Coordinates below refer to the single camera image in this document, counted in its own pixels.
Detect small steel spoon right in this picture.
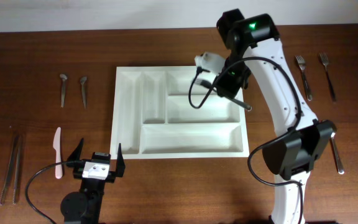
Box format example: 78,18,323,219
80,76,88,108

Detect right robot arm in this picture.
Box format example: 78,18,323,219
214,9,335,223

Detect white plastic cutlery tray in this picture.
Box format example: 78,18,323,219
110,66,249,159

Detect small steel spoon left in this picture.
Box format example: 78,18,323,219
60,73,68,108

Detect steel fork dark handle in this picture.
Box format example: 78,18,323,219
318,52,337,102

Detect small steel spoon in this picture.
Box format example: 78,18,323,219
60,73,68,108
80,76,88,108

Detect pink plastic knife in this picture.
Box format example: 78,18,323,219
53,127,63,179

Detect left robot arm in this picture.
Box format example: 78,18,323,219
60,139,126,224

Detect steel tongs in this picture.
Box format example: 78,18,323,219
0,134,20,206

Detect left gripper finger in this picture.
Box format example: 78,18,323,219
115,143,126,177
67,138,84,161

